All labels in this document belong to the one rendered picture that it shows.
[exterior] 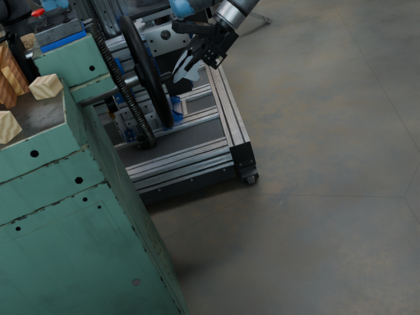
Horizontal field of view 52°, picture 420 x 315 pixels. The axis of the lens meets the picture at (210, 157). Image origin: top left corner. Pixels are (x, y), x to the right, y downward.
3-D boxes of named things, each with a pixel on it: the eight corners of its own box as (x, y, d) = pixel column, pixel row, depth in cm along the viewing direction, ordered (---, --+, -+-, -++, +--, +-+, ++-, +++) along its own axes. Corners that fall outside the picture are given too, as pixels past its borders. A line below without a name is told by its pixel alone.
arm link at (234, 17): (230, 2, 109) (219, -4, 116) (219, 17, 110) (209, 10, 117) (250, 20, 113) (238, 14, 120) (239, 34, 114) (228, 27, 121)
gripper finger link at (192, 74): (189, 94, 119) (209, 67, 117) (172, 83, 115) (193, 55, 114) (185, 90, 121) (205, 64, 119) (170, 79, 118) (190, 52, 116)
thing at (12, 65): (30, 91, 92) (10, 58, 87) (25, 93, 92) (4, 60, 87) (33, 62, 108) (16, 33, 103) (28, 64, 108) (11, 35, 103)
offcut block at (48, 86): (45, 90, 90) (37, 77, 88) (63, 87, 88) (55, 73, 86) (36, 100, 87) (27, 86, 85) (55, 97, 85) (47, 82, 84)
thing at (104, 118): (124, 140, 137) (114, 120, 133) (89, 156, 136) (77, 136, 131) (120, 129, 144) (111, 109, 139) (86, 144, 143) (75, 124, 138)
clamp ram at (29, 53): (62, 70, 95) (41, 32, 90) (30, 84, 94) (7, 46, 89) (60, 58, 102) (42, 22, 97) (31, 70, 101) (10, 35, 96)
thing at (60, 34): (87, 35, 91) (75, 10, 88) (37, 55, 90) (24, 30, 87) (82, 20, 102) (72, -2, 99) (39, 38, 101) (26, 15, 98)
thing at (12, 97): (15, 105, 88) (2, 85, 85) (7, 109, 87) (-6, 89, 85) (21, 69, 106) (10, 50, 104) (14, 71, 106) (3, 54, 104)
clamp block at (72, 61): (109, 73, 95) (92, 35, 90) (52, 97, 94) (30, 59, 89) (102, 53, 108) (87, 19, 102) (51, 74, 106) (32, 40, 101)
